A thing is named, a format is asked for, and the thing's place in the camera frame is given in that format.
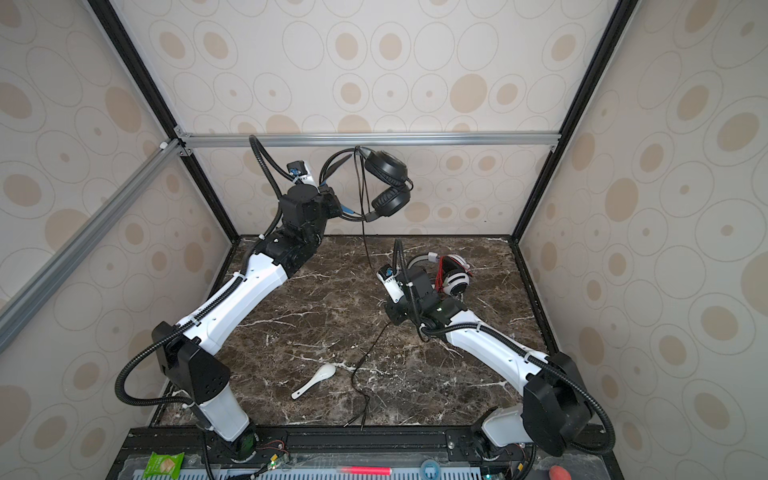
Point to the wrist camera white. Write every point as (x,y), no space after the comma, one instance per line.
(300,173)
(387,276)

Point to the pink pen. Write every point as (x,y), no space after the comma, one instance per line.
(365,470)

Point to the white headphones with red cable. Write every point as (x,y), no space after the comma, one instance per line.
(453,272)

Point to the horizontal aluminium rail back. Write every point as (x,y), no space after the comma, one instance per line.
(401,139)

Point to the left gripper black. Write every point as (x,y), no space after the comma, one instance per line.
(326,197)

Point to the black blue headphones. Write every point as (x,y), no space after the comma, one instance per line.
(383,166)

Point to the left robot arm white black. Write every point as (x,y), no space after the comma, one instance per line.
(186,351)

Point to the green snack packet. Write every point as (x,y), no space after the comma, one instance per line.
(163,465)

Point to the aluminium rail left wall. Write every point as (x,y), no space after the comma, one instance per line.
(21,309)

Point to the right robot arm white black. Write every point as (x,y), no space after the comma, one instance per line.
(556,413)

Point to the blue tape roll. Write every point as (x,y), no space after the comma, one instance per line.
(430,470)

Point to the white ceramic spoon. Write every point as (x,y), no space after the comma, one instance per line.
(324,372)

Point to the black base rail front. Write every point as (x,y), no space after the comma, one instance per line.
(304,452)

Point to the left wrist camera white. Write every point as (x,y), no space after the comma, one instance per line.
(300,173)

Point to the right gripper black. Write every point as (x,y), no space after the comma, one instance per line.
(392,314)

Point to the red round object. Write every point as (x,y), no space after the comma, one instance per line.
(559,473)

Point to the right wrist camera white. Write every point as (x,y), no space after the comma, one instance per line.
(387,276)

